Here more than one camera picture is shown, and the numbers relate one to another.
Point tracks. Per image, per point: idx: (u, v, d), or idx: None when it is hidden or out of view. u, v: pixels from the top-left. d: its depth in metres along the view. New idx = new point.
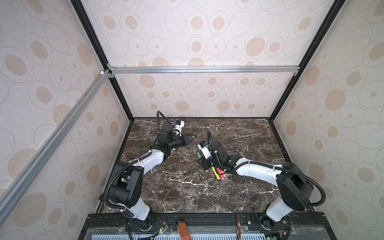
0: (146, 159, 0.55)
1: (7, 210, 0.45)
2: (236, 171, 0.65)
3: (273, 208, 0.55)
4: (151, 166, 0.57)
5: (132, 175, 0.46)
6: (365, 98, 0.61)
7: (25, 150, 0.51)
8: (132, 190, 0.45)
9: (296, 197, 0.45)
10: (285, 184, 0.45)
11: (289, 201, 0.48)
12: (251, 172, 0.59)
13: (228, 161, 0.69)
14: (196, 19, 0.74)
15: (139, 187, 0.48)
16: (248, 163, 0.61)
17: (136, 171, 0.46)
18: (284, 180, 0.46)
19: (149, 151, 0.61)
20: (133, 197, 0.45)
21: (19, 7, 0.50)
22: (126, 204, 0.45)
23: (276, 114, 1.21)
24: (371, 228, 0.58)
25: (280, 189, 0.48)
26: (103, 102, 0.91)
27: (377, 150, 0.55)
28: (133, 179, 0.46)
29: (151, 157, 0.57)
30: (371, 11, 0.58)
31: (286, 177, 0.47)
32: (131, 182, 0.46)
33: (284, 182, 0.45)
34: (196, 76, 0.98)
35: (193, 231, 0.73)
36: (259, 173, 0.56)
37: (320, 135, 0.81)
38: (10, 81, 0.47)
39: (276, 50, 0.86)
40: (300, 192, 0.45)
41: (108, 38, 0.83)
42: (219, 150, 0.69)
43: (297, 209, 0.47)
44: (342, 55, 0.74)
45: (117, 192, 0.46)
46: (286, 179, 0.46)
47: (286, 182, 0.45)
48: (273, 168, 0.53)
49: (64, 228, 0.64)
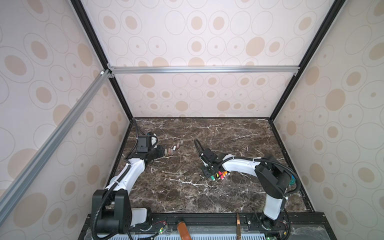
0: (127, 176, 0.49)
1: (6, 210, 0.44)
2: (223, 166, 0.69)
3: (268, 206, 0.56)
4: (133, 183, 0.51)
5: (117, 202, 0.41)
6: (365, 98, 0.61)
7: (25, 150, 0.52)
8: (122, 219, 0.41)
9: (273, 184, 0.49)
10: (262, 173, 0.50)
11: (269, 190, 0.52)
12: (235, 166, 0.64)
13: (216, 158, 0.75)
14: (196, 19, 0.74)
15: (128, 209, 0.43)
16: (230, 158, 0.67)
17: (120, 195, 0.42)
18: (260, 170, 0.50)
19: (127, 167, 0.54)
20: (126, 222, 0.42)
21: (19, 7, 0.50)
22: (119, 231, 0.41)
23: (276, 114, 1.21)
24: (371, 228, 0.58)
25: (260, 179, 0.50)
26: (103, 102, 0.91)
27: (377, 150, 0.55)
28: (119, 205, 0.41)
29: (131, 172, 0.52)
30: (371, 11, 0.58)
31: (263, 168, 0.51)
32: (118, 209, 0.41)
33: (261, 172, 0.50)
34: (196, 76, 0.98)
35: (193, 231, 0.73)
36: (241, 166, 0.61)
37: (320, 135, 0.81)
38: (10, 81, 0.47)
39: (276, 49, 0.86)
40: (277, 180, 0.49)
41: (107, 38, 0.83)
42: (206, 152, 0.78)
43: (278, 198, 0.51)
44: (342, 56, 0.74)
45: (106, 223, 0.41)
46: (263, 169, 0.50)
47: (263, 172, 0.49)
48: (253, 160, 0.57)
49: (64, 228, 0.64)
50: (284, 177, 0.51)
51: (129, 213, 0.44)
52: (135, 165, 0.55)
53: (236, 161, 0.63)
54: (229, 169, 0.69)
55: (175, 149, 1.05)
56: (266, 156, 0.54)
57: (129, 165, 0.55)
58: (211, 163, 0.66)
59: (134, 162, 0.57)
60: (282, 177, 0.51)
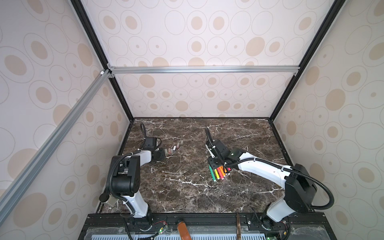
0: (139, 153, 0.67)
1: (7, 210, 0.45)
2: (238, 165, 0.63)
3: (275, 209, 0.63)
4: (143, 163, 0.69)
5: (130, 164, 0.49)
6: (365, 98, 0.61)
7: (25, 150, 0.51)
8: (134, 176, 0.49)
9: (301, 199, 0.44)
10: (293, 187, 0.44)
11: (293, 204, 0.47)
12: (254, 168, 0.57)
13: (230, 154, 0.67)
14: (196, 18, 0.74)
15: (139, 176, 0.51)
16: (253, 158, 0.58)
17: (134, 158, 0.51)
18: (291, 183, 0.44)
19: (139, 150, 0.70)
20: (136, 184, 0.49)
21: (19, 7, 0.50)
22: (131, 192, 0.48)
23: (276, 114, 1.21)
24: (371, 228, 0.58)
25: (286, 191, 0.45)
26: (103, 102, 0.91)
27: (377, 150, 0.55)
28: (132, 166, 0.50)
29: (142, 152, 0.62)
30: (371, 11, 0.58)
31: (294, 181, 0.45)
32: (131, 170, 0.50)
33: (292, 185, 0.44)
34: (196, 76, 0.98)
35: (193, 231, 0.73)
36: (265, 172, 0.53)
37: (320, 135, 0.81)
38: (9, 81, 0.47)
39: (276, 50, 0.86)
40: (306, 195, 0.44)
41: (108, 38, 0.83)
42: (217, 145, 0.69)
43: (298, 211, 0.48)
44: (342, 55, 0.74)
45: (118, 183, 0.48)
46: (294, 181, 0.44)
47: (294, 185, 0.43)
48: (281, 169, 0.50)
49: (64, 229, 0.64)
50: (311, 191, 0.47)
51: (139, 179, 0.51)
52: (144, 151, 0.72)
53: (258, 165, 0.55)
54: (244, 170, 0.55)
55: (175, 149, 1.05)
56: (296, 168, 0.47)
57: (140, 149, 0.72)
58: (223, 158, 0.71)
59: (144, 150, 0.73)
60: (309, 191, 0.47)
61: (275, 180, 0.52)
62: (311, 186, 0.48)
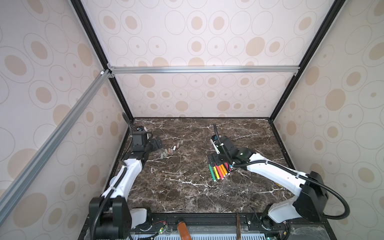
0: (124, 180, 0.48)
1: (6, 211, 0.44)
2: (247, 167, 0.59)
3: (278, 211, 0.62)
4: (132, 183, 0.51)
5: (114, 209, 0.40)
6: (365, 98, 0.61)
7: (25, 150, 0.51)
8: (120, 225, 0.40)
9: (316, 209, 0.41)
10: (309, 196, 0.41)
11: (305, 212, 0.45)
12: (266, 171, 0.53)
13: (238, 153, 0.63)
14: (196, 19, 0.74)
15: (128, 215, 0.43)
16: (266, 162, 0.54)
17: (117, 202, 0.41)
18: (307, 191, 0.42)
19: (124, 169, 0.52)
20: (125, 228, 0.41)
21: (19, 6, 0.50)
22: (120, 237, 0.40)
23: (276, 114, 1.21)
24: (371, 228, 0.58)
25: (300, 199, 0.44)
26: (103, 102, 0.91)
27: (377, 150, 0.55)
28: (117, 212, 0.40)
29: (127, 175, 0.50)
30: (371, 11, 0.58)
31: (310, 189, 0.43)
32: (116, 218, 0.40)
33: (308, 194, 0.42)
34: (195, 76, 0.98)
35: (193, 231, 0.73)
36: (277, 177, 0.50)
37: (320, 135, 0.81)
38: (9, 81, 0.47)
39: (276, 49, 0.86)
40: (319, 205, 0.41)
41: (108, 38, 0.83)
42: (226, 142, 0.64)
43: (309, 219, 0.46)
44: (342, 55, 0.74)
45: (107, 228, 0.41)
46: (310, 190, 0.42)
47: (310, 194, 0.41)
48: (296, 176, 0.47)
49: (64, 229, 0.64)
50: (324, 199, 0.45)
51: (129, 218, 0.44)
52: (131, 167, 0.53)
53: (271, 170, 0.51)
54: (254, 171, 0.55)
55: (175, 149, 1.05)
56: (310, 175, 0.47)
57: (125, 168, 0.53)
58: (231, 157, 0.66)
59: (130, 164, 0.55)
60: (323, 200, 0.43)
61: (288, 186, 0.48)
62: (325, 195, 0.46)
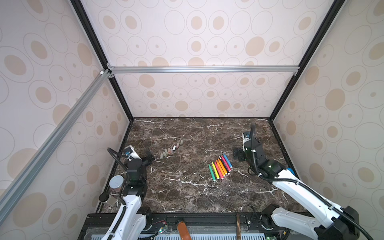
0: (123, 222, 0.47)
1: (7, 211, 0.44)
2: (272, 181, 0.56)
3: (288, 221, 0.59)
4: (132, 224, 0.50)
5: None
6: (365, 98, 0.61)
7: (25, 150, 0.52)
8: None
9: None
10: (340, 232, 0.38)
11: None
12: (296, 193, 0.49)
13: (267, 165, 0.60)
14: (196, 19, 0.74)
15: None
16: (297, 182, 0.50)
17: None
18: (339, 227, 0.39)
19: (123, 209, 0.52)
20: None
21: (19, 6, 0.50)
22: None
23: (276, 114, 1.21)
24: (371, 228, 0.58)
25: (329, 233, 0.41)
26: (103, 102, 0.91)
27: (377, 150, 0.55)
28: None
29: (127, 217, 0.49)
30: (371, 11, 0.58)
31: (342, 226, 0.39)
32: None
33: (339, 230, 0.39)
34: (195, 76, 0.98)
35: (193, 231, 0.73)
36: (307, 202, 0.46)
37: (320, 135, 0.81)
38: (9, 81, 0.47)
39: (276, 49, 0.86)
40: None
41: (108, 38, 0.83)
42: (258, 150, 0.59)
43: None
44: (342, 56, 0.74)
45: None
46: (343, 227, 0.39)
47: (342, 231, 0.38)
48: (331, 207, 0.43)
49: (64, 229, 0.64)
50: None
51: None
52: (131, 205, 0.53)
53: (303, 194, 0.47)
54: (280, 187, 0.54)
55: (175, 149, 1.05)
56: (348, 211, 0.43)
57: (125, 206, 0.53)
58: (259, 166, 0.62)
59: (130, 201, 0.55)
60: None
61: (317, 216, 0.45)
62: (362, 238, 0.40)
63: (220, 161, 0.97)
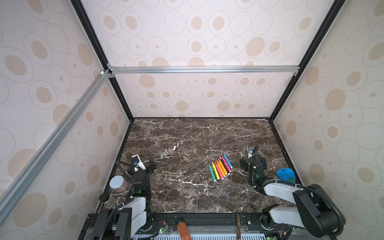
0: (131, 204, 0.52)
1: (7, 210, 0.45)
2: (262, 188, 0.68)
3: (282, 213, 0.60)
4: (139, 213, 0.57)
5: (120, 221, 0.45)
6: (365, 98, 0.61)
7: (25, 150, 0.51)
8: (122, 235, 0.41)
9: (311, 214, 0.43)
10: (300, 197, 0.46)
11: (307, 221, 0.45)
12: (276, 190, 0.61)
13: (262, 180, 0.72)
14: (196, 19, 0.74)
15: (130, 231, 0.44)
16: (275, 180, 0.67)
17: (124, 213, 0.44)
18: (300, 194, 0.47)
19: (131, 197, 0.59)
20: None
21: (19, 6, 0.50)
22: None
23: (276, 114, 1.21)
24: (371, 228, 0.58)
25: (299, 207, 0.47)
26: (103, 102, 0.91)
27: (377, 150, 0.55)
28: (122, 222, 0.43)
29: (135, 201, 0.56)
30: (371, 11, 0.58)
31: (303, 193, 0.47)
32: (120, 227, 0.42)
33: (299, 196, 0.46)
34: (195, 76, 0.98)
35: (193, 231, 0.73)
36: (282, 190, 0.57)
37: (320, 135, 0.81)
38: (10, 81, 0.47)
39: (276, 49, 0.86)
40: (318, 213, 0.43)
41: (108, 38, 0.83)
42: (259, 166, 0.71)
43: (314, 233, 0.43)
44: (342, 55, 0.74)
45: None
46: (303, 194, 0.46)
47: (302, 196, 0.46)
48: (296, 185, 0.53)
49: (64, 229, 0.64)
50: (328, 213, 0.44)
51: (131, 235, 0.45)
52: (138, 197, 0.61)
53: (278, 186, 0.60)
54: (269, 193, 0.65)
55: (175, 149, 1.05)
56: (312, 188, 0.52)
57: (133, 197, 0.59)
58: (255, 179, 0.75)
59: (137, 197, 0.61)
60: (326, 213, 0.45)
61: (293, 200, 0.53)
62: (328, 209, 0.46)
63: (220, 161, 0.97)
